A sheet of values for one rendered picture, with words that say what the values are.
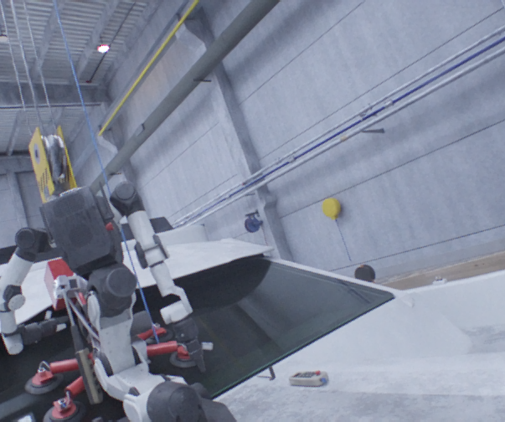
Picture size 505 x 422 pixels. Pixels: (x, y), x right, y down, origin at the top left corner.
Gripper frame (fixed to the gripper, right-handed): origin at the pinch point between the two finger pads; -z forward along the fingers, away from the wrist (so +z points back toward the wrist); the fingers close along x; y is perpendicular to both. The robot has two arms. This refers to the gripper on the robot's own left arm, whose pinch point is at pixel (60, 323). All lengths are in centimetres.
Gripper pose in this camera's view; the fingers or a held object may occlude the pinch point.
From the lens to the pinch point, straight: 221.7
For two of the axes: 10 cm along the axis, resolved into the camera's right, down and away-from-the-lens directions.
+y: -4.9, -8.0, 3.5
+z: -7.4, 1.7, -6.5
